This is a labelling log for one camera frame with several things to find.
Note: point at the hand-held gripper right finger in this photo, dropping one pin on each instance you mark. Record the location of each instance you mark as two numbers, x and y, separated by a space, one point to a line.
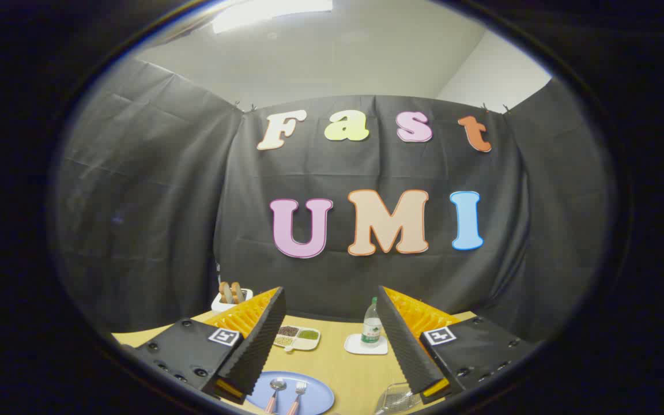
404 346

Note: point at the black backdrop cloth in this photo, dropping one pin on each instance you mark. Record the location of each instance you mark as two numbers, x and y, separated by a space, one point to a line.
165 202

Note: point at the ceiling light panel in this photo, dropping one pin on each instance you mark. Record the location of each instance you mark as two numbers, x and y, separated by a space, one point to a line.
263 11

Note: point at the toasted bread slice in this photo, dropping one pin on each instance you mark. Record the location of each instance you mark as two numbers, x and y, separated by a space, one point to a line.
238 292
225 292

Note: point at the clear water bottle green cap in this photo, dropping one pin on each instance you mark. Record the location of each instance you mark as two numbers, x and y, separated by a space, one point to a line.
370 328

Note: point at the blue round plate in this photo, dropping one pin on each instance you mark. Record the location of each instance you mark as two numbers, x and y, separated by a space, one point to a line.
316 397

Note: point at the white rectangular coaster tray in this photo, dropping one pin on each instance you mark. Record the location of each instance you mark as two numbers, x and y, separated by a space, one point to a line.
355 347

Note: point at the square perforated metal tray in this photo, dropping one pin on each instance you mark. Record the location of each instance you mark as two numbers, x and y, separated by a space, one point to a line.
395 399

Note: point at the white divided dish with grains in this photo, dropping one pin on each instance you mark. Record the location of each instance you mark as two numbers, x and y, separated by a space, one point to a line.
309 344

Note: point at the white toaster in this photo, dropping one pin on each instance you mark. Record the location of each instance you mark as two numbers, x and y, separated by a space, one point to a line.
217 304

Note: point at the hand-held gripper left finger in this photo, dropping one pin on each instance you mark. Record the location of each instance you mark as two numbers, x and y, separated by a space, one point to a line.
257 346

